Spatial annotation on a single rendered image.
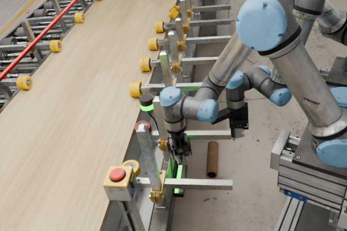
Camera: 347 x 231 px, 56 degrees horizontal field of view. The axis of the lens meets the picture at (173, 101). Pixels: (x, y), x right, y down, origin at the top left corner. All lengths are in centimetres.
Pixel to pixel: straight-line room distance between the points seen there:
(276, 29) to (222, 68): 34
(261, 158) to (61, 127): 151
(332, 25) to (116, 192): 109
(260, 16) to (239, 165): 185
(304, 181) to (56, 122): 118
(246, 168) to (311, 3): 157
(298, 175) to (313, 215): 79
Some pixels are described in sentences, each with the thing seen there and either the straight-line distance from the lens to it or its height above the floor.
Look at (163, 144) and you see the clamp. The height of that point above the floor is 87.
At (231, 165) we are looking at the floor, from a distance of 253.
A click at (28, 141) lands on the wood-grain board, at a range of 173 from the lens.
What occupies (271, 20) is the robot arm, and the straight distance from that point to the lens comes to 78.
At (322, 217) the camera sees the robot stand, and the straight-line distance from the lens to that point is 208.
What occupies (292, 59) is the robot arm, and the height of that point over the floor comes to 147.
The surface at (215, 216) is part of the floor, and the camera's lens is 228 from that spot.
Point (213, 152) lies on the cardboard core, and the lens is 251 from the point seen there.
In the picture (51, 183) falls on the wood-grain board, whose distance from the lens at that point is 147.
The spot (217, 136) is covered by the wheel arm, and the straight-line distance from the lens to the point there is 152.
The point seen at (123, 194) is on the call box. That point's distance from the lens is 94.
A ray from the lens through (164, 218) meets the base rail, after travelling 146.
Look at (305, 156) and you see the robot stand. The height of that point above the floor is 104.
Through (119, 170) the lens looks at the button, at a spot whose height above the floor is 123.
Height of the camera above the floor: 191
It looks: 37 degrees down
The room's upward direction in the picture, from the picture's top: 10 degrees counter-clockwise
